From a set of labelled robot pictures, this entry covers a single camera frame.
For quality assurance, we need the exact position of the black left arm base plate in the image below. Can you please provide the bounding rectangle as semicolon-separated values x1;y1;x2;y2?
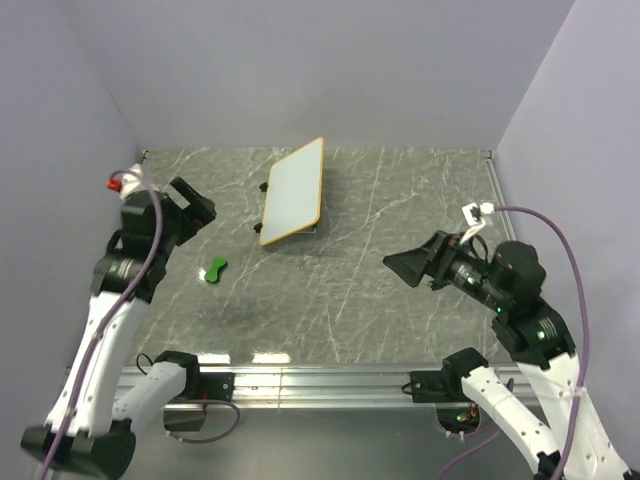
188;372;235;402

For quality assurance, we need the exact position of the aluminium rail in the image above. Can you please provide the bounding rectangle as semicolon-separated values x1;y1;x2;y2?
481;150;516;240
55;364;551;412

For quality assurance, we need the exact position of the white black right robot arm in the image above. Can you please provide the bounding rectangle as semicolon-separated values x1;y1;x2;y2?
383;231;639;479

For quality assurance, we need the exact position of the yellow framed whiteboard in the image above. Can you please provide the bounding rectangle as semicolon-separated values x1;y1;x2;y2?
254;137;325;247

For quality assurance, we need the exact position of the aluminium front rail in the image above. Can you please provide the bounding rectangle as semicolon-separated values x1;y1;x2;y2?
55;364;551;412

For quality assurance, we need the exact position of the green whiteboard eraser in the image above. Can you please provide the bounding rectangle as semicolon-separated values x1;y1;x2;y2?
203;256;228;284

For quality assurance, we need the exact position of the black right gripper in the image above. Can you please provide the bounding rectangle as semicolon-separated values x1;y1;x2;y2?
382;226;509;309

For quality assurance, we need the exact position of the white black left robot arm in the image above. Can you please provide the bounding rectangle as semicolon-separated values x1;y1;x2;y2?
20;171;216;479

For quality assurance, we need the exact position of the aluminium right side rail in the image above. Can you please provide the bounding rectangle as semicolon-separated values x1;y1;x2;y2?
481;150;516;240

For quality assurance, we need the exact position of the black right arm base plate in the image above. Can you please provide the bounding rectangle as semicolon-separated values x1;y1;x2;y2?
403;370;468;404

